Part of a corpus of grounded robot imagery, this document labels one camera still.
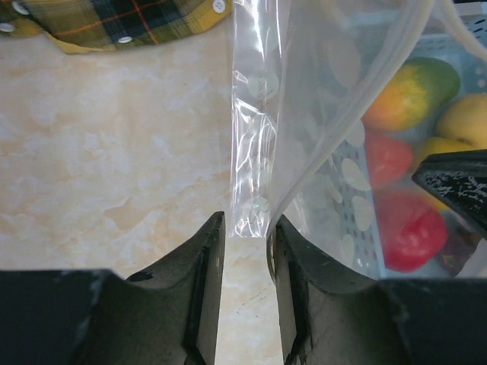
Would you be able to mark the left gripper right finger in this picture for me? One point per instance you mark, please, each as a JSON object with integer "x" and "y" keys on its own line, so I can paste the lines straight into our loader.
{"x": 330, "y": 314}

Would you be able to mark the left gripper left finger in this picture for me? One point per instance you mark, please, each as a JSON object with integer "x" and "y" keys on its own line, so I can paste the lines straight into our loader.
{"x": 167, "y": 313}

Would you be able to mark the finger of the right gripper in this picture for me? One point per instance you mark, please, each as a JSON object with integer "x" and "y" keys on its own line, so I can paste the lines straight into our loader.
{"x": 460, "y": 184}

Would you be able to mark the small yellow fruit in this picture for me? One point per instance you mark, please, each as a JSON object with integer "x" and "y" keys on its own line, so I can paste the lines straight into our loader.
{"x": 465, "y": 120}

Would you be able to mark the red wax apple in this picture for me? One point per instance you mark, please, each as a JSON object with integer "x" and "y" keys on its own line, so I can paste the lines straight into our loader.
{"x": 388, "y": 159}

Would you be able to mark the clear zip top bag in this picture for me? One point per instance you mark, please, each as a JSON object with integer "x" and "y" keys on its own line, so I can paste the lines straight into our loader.
{"x": 303, "y": 74}

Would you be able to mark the light blue plastic basket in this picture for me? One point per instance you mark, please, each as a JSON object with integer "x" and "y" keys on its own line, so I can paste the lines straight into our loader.
{"x": 348, "y": 175}

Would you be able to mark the orange yellow fruit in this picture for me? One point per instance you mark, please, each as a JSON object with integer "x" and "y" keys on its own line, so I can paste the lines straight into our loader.
{"x": 437, "y": 150}

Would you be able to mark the small dark red fruit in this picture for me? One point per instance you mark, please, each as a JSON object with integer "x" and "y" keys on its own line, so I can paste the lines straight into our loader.
{"x": 460, "y": 246}

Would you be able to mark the green orange mango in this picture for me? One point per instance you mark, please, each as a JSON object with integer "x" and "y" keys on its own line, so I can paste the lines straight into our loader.
{"x": 420, "y": 88}

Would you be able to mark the yellow plaid shirt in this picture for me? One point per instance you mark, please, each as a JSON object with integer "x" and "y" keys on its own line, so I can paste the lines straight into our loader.
{"x": 83, "y": 26}

